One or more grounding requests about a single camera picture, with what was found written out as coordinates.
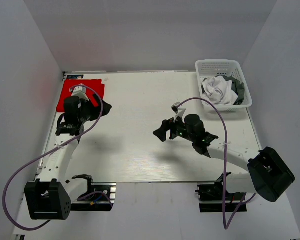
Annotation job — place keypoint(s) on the white plastic basket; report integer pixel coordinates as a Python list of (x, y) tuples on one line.
[(223, 67)]

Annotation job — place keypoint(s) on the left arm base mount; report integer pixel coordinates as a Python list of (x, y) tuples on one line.
[(89, 196)]

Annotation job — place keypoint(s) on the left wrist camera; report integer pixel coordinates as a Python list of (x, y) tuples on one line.
[(79, 91)]

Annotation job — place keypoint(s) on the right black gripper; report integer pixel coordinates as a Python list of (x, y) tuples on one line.
[(167, 125)]

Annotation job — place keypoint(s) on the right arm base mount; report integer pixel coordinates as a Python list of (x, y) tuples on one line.
[(210, 194)]

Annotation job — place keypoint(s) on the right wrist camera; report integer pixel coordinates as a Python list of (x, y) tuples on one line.
[(178, 110)]

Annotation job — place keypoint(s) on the blue label sticker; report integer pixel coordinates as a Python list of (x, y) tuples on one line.
[(75, 76)]

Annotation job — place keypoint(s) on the grey t shirt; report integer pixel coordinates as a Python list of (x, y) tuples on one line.
[(238, 87)]

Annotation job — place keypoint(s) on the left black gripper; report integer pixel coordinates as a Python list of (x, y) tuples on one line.
[(96, 110)]

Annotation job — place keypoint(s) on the white t shirt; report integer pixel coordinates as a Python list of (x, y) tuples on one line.
[(218, 91)]

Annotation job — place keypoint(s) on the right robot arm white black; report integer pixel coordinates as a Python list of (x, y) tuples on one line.
[(266, 174)]

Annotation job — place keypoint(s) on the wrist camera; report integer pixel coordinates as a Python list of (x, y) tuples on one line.
[(178, 110), (79, 91)]

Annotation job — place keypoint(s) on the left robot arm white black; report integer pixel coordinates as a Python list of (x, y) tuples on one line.
[(51, 195)]

